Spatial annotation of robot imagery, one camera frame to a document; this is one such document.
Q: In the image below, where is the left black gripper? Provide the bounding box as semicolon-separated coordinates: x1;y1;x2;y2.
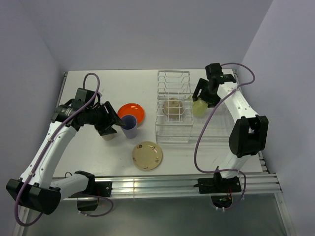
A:
85;101;125;136

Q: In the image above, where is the light green mug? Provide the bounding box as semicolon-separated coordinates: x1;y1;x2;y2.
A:
189;96;208;118

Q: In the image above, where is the purple plastic cup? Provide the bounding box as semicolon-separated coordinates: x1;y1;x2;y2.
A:
121;115;137;139

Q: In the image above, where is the white floral bowl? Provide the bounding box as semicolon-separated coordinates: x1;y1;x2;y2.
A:
162;97;184;118

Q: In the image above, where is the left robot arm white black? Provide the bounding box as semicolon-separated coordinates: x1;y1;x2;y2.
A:
6;88;125;215

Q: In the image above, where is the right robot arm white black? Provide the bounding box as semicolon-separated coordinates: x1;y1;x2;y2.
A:
192;63;269;194

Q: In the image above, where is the beige plastic cup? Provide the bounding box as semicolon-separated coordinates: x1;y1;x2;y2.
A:
101;134;115;141

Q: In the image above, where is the orange plate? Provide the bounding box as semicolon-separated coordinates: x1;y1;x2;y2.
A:
117;103;145;126

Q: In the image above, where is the beige floral saucer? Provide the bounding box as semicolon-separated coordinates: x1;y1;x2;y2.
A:
131;141;163;171

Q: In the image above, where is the white wire dish rack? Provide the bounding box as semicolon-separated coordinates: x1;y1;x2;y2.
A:
155;70;241;146

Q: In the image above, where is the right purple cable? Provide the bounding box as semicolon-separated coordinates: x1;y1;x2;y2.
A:
193;62;256;209

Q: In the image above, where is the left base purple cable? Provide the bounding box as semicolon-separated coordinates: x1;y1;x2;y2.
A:
63;172;114;217

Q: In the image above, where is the aluminium mounting rail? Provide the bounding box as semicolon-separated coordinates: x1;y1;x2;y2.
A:
95;173;282;199

